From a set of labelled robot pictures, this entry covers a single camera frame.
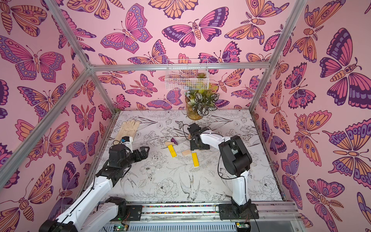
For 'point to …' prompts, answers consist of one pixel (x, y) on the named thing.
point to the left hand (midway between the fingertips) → (144, 148)
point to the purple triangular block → (173, 140)
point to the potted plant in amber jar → (198, 103)
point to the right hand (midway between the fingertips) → (199, 145)
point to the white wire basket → (187, 74)
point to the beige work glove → (128, 128)
